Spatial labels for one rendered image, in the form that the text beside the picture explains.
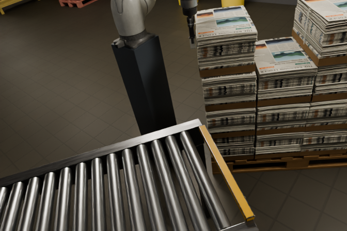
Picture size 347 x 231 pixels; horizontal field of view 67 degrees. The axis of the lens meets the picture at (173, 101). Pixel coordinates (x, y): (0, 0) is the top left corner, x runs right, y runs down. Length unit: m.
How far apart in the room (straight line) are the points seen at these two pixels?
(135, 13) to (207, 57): 0.44
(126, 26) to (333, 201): 1.60
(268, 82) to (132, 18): 0.79
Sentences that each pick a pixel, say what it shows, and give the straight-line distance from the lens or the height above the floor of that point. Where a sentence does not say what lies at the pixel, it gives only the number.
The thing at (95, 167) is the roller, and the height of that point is 0.80.
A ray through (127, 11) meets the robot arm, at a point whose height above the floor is 1.19.
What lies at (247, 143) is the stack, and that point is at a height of 0.30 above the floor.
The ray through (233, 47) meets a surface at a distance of 1.33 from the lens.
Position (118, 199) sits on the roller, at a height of 0.80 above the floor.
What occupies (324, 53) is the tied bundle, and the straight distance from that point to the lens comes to 1.46.
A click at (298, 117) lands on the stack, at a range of 1.68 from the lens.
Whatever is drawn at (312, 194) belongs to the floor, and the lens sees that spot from 1.96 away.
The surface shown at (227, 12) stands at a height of 1.06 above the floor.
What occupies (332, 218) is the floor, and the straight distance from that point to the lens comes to 1.90.
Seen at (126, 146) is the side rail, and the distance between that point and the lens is 1.15.
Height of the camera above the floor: 1.60
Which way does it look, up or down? 37 degrees down
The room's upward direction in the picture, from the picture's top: 11 degrees counter-clockwise
